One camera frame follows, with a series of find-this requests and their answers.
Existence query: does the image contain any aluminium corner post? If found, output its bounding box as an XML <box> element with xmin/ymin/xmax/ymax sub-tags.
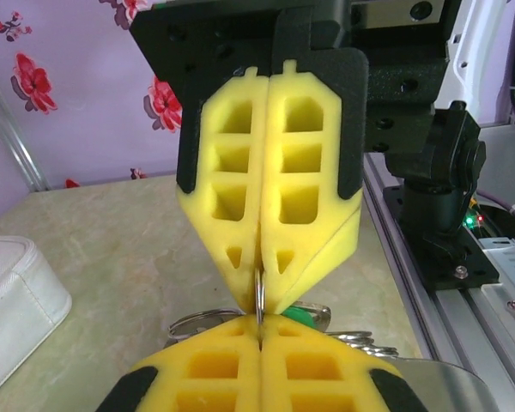
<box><xmin>0</xmin><ymin>59</ymin><xmax>52</xmax><ymax>193</ymax></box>

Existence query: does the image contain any white pill pouch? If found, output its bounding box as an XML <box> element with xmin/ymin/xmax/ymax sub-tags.
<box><xmin>0</xmin><ymin>234</ymin><xmax>73</xmax><ymax>396</ymax></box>

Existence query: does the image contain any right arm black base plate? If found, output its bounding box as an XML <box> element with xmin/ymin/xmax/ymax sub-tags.
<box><xmin>384</xmin><ymin>184</ymin><xmax>501</xmax><ymax>295</ymax></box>

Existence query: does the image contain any aluminium mounting rail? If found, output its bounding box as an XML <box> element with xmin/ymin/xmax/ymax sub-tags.
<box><xmin>362</xmin><ymin>124</ymin><xmax>515</xmax><ymax>412</ymax></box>

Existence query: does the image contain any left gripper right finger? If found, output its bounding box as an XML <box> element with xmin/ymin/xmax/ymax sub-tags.
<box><xmin>259</xmin><ymin>314</ymin><xmax>427</xmax><ymax>412</ymax></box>

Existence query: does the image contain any grey metal band keyring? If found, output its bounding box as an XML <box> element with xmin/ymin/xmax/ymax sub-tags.
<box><xmin>167</xmin><ymin>265</ymin><xmax>491</xmax><ymax>412</ymax></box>

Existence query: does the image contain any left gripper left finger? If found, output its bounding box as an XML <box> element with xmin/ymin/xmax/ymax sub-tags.
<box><xmin>96</xmin><ymin>314</ymin><xmax>262</xmax><ymax>412</ymax></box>

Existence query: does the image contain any white slotted cable duct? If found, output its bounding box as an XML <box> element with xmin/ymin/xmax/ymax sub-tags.
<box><xmin>476</xmin><ymin>233</ymin><xmax>515</xmax><ymax>301</ymax></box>

